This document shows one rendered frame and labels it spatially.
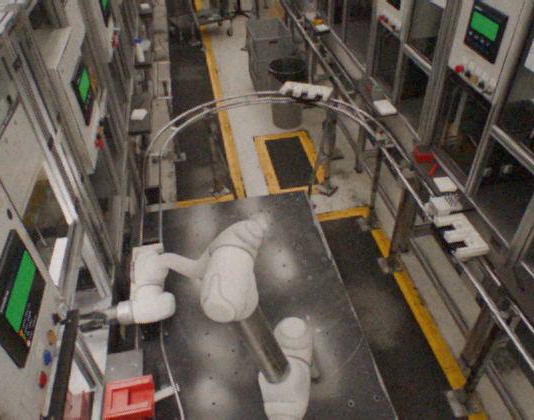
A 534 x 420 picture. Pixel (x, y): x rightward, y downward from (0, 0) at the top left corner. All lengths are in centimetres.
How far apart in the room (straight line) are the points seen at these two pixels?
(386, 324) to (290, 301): 96
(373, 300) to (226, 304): 196
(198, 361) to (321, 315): 59
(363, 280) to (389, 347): 52
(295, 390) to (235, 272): 58
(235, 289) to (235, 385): 81
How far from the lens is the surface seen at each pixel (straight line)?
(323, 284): 229
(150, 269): 182
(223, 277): 126
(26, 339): 119
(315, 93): 346
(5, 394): 115
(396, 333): 299
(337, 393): 199
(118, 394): 177
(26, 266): 122
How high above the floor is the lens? 245
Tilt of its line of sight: 41 degrees down
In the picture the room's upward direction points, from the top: 3 degrees counter-clockwise
